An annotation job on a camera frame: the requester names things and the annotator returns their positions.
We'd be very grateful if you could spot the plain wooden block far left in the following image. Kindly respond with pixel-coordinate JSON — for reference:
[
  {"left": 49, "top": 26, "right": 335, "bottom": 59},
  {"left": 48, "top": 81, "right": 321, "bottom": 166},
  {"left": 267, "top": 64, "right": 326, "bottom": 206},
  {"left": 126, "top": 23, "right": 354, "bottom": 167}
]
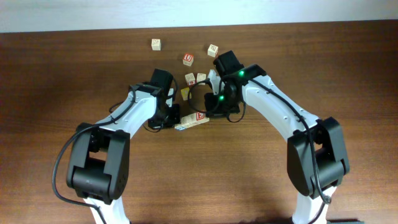
[{"left": 151, "top": 39, "right": 162, "bottom": 51}]

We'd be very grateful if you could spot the wooden block red side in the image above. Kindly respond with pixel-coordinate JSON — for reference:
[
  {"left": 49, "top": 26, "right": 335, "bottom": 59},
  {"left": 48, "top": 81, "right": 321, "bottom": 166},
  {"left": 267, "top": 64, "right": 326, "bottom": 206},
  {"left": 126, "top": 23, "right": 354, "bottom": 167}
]
[{"left": 185, "top": 73, "right": 197, "bottom": 86}]

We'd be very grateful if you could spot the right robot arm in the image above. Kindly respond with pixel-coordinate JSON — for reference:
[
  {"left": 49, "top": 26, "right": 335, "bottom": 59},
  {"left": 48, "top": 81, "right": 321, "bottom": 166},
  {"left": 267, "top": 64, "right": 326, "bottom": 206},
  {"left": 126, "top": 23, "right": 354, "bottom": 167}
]
[{"left": 205, "top": 51, "right": 350, "bottom": 223}]

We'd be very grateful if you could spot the wooden block ice cream picture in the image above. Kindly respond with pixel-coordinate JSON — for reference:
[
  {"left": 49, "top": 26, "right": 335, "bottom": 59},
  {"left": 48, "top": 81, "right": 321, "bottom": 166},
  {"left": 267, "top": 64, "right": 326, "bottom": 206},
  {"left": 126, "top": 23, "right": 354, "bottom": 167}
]
[{"left": 180, "top": 117, "right": 189, "bottom": 129}]

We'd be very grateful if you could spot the yellow wooden block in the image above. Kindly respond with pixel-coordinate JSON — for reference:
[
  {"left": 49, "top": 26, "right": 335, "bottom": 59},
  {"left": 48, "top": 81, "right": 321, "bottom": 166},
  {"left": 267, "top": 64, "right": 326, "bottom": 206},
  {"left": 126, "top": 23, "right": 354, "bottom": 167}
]
[{"left": 180, "top": 87, "right": 192, "bottom": 101}]

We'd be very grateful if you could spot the plain wooden cup block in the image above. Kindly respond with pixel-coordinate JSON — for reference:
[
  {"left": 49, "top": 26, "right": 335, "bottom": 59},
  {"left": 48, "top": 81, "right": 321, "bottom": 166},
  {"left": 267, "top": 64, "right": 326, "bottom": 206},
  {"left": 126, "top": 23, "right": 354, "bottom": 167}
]
[{"left": 197, "top": 73, "right": 206, "bottom": 85}]

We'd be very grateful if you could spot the blue number 5 block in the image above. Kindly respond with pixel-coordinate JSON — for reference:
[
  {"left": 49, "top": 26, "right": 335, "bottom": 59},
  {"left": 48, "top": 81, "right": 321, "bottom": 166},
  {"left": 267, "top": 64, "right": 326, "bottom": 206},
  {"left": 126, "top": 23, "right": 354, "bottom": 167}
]
[{"left": 175, "top": 124, "right": 185, "bottom": 131}]

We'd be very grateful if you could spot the plain wooden block far right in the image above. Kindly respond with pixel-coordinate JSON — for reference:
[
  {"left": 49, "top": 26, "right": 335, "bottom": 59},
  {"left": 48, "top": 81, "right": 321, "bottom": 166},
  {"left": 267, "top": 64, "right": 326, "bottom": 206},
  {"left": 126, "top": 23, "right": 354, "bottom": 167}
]
[{"left": 207, "top": 44, "right": 218, "bottom": 57}]

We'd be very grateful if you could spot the wooden block green side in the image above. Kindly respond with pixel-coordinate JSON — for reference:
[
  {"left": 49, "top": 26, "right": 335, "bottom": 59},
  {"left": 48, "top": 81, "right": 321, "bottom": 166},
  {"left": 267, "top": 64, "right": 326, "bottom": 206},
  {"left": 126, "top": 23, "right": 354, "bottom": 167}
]
[{"left": 196, "top": 112, "right": 210, "bottom": 125}]

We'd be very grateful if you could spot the red U wooden block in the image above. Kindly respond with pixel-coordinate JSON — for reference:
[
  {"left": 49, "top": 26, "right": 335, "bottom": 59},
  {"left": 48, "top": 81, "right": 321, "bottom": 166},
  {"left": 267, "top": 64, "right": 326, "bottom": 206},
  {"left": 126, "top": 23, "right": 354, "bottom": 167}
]
[{"left": 182, "top": 54, "right": 194, "bottom": 67}]

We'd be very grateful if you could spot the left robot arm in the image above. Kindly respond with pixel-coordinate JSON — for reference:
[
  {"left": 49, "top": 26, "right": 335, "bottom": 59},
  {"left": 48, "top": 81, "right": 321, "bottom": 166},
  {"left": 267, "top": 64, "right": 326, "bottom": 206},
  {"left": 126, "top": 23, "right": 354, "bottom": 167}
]
[{"left": 66, "top": 69, "right": 180, "bottom": 223}]

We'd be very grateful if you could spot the wooden block blue side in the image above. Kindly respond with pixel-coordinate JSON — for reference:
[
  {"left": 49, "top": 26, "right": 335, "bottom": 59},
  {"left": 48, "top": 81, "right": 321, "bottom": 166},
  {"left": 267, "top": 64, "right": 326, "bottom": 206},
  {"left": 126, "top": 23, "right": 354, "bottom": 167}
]
[{"left": 185, "top": 113, "right": 197, "bottom": 128}]

